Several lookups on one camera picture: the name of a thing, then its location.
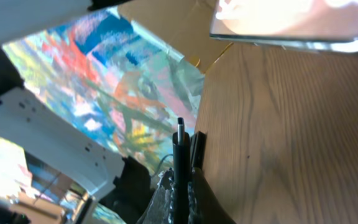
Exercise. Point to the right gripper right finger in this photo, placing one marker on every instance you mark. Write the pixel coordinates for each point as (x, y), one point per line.
(204, 207)

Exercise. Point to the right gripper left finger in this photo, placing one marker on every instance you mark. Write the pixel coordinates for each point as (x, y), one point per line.
(160, 207)

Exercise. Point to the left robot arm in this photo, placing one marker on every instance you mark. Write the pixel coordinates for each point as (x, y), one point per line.
(120, 183)

